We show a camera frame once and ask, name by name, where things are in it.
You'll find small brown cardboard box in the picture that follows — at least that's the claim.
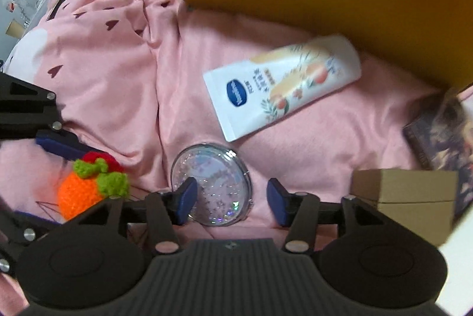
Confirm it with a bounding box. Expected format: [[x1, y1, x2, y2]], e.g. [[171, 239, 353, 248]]
[[350, 169, 459, 247]]

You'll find dark printed picture card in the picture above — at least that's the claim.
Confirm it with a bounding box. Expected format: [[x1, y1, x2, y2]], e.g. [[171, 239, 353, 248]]
[[402, 89, 473, 221]]

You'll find round glitter compact mirror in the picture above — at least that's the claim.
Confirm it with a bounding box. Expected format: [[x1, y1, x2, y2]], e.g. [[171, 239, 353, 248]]
[[170, 143, 254, 227]]

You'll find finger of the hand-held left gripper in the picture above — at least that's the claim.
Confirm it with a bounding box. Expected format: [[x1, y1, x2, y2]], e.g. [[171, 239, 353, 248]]
[[0, 207, 63, 278], [0, 72, 89, 159]]

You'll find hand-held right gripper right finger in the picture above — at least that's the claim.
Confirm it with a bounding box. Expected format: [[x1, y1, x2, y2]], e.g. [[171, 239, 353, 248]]
[[267, 177, 388, 253]]

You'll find white lotion tube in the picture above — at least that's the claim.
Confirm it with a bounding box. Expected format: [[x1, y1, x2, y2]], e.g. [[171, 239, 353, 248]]
[[203, 35, 362, 142]]

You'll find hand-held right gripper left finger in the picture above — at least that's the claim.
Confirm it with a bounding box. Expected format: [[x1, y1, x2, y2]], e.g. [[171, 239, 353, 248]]
[[66, 176, 198, 255]]

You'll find red crochet fruit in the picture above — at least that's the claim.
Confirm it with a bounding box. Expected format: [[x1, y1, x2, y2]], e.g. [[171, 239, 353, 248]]
[[82, 152, 124, 172]]

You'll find orange crochet fruit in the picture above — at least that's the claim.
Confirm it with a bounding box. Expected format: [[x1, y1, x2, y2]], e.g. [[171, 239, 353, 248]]
[[57, 158, 130, 221]]

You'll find pink printed blanket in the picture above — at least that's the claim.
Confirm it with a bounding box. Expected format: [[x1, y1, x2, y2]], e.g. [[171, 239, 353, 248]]
[[0, 0, 473, 316]]

